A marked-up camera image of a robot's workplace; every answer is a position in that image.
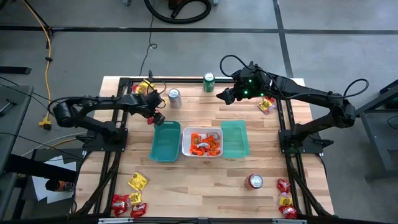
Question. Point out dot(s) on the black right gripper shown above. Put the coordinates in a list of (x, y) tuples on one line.
[(252, 82)]

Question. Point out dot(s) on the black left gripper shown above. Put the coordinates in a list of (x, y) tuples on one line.
[(152, 101)]

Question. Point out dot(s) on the red candy packet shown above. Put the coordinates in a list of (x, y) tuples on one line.
[(138, 210), (283, 185), (151, 119), (288, 212), (119, 203), (272, 99)]

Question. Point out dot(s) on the large yellow candy packet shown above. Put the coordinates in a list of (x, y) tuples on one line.
[(138, 181)]

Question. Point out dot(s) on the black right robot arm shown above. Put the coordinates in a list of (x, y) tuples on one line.
[(311, 92)]

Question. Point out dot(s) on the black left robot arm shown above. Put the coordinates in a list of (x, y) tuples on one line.
[(90, 104)]

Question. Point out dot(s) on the dark green plastic bin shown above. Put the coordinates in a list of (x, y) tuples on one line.
[(164, 143)]

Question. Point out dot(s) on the green soda can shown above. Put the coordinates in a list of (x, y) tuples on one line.
[(209, 82)]

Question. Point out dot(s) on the silver soda can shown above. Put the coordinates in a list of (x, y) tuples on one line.
[(174, 98)]

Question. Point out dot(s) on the white plastic bin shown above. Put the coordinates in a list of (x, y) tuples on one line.
[(185, 141)]

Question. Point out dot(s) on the translucent teal plastic bin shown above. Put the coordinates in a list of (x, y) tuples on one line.
[(234, 140)]

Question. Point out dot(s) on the red soda can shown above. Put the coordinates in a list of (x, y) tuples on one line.
[(254, 181)]

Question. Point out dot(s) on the black crossbar with silver brackets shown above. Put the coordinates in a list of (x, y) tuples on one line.
[(171, 221)]

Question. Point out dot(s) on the orange and black can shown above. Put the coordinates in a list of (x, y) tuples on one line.
[(60, 186)]

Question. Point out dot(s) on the black desk crossbar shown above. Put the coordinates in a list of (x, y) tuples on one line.
[(31, 168)]

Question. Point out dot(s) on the white paper sheet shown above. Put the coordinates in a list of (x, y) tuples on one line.
[(40, 189)]

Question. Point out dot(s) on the grey desk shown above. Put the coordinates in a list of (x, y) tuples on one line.
[(12, 124)]

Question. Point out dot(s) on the flat black floor bar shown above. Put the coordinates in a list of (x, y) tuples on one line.
[(15, 70)]

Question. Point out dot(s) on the grey metal stand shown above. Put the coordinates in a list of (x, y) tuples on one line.
[(377, 140)]

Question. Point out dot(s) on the black aluminium table frame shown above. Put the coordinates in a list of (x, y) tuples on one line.
[(186, 80)]

